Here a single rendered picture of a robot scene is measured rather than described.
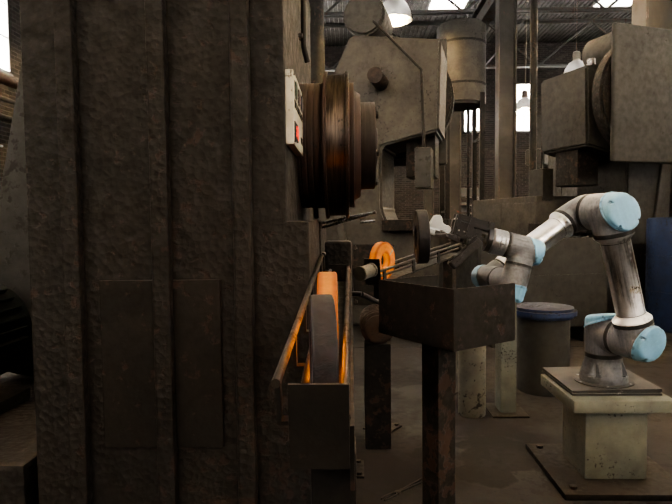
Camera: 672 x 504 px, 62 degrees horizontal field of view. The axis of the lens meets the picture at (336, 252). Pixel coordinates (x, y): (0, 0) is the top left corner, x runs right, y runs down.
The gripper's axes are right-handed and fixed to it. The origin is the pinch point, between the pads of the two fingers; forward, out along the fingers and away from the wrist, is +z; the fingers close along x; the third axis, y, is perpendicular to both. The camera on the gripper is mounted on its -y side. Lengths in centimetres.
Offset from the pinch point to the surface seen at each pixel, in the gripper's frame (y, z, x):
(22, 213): -32, 142, -47
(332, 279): -12, 21, 72
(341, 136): 20.2, 29.2, 0.6
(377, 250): -12, 7, -63
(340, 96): 31.8, 32.5, -3.0
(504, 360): -47, -62, -84
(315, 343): -17, 21, 96
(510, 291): -8.8, -19.8, 31.8
